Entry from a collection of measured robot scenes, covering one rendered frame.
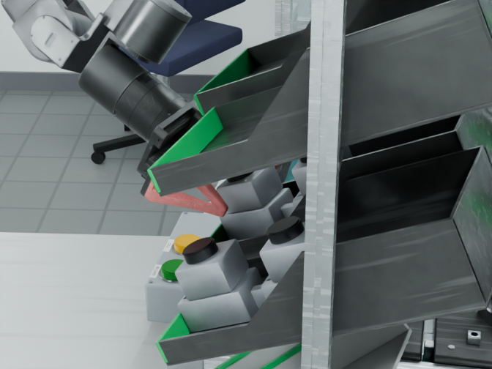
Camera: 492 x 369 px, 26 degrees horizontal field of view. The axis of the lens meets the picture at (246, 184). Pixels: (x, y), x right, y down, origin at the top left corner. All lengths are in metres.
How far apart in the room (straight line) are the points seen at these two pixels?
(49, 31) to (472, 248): 0.51
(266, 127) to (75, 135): 3.47
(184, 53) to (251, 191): 2.64
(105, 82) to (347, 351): 0.35
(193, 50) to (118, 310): 2.19
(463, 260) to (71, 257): 1.03
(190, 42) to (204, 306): 2.87
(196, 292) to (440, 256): 0.24
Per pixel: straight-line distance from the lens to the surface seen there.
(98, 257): 1.70
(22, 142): 4.19
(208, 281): 0.89
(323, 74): 0.70
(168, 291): 1.43
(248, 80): 0.92
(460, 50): 0.70
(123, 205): 3.67
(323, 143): 0.72
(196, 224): 1.57
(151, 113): 1.04
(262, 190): 1.02
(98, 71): 1.07
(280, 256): 0.86
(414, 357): 1.30
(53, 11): 1.10
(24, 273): 1.68
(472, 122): 0.93
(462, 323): 1.36
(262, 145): 0.76
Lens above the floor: 1.73
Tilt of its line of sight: 27 degrees down
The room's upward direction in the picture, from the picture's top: straight up
